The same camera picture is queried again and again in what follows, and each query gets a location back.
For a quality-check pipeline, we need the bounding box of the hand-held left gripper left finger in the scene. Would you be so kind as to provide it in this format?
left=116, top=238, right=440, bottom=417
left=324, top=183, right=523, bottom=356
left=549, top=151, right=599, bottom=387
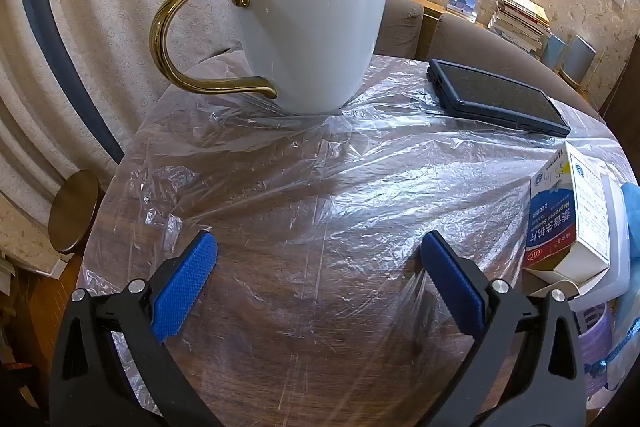
left=48, top=229, right=226, bottom=427

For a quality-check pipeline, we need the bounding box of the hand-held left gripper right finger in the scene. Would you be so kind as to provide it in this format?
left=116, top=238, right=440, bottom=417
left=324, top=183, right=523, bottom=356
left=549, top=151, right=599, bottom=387
left=420, top=229, right=587, bottom=427

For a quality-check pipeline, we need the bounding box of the blue red white medicine box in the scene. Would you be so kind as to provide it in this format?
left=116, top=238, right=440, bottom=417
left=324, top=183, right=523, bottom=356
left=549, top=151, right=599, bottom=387
left=522, top=142, right=612, bottom=285

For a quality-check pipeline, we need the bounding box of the round wooden stool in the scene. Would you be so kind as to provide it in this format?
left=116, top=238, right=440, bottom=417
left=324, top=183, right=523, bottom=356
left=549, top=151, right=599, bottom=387
left=48, top=169, right=103, bottom=255

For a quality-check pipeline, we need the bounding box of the purple hair roller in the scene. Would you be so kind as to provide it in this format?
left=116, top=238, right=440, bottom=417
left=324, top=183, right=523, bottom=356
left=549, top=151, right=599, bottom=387
left=570, top=302, right=618, bottom=408

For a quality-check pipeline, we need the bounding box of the clear plastic table cover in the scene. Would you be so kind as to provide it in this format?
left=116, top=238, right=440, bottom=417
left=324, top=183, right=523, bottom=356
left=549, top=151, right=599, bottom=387
left=77, top=47, right=640, bottom=427

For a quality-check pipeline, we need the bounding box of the pile of papers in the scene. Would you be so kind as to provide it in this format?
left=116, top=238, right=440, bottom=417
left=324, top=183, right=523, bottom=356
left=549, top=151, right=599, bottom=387
left=0, top=242, right=71, bottom=308

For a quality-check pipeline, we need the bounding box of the large white medicine box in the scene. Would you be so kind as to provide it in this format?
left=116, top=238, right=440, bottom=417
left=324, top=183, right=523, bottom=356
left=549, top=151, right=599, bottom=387
left=525, top=172, right=632, bottom=313

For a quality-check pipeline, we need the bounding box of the blue plastic bag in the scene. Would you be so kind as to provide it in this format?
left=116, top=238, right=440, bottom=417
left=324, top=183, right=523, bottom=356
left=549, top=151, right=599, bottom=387
left=597, top=182, right=640, bottom=373

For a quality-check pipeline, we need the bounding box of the brown upholstered chair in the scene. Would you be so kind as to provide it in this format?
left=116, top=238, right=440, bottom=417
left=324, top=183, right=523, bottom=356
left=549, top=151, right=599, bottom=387
left=430, top=13, right=606, bottom=122
left=377, top=0, right=425, bottom=58

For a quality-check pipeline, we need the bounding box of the grey speaker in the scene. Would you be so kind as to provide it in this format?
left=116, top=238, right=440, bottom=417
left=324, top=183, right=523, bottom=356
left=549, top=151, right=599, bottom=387
left=562, top=36, right=597, bottom=85
left=542, top=33, right=567, bottom=68

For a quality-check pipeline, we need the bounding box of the stack of books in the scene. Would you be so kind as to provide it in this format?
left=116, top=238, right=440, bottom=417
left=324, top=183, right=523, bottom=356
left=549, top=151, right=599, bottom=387
left=487, top=0, right=551, bottom=55

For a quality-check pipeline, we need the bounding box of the beige curtain with blue stripe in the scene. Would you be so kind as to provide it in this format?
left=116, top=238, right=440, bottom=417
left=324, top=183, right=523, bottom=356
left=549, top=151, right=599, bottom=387
left=0, top=0, right=278, bottom=208

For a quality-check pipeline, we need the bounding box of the white mug with gold handle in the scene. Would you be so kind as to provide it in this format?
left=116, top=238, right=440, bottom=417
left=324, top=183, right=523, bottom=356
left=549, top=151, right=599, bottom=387
left=150, top=0, right=394, bottom=115

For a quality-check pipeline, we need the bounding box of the photo frame with building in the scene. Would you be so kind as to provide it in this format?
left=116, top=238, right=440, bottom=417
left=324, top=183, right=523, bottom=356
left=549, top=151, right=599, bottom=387
left=446, top=0, right=481, bottom=18

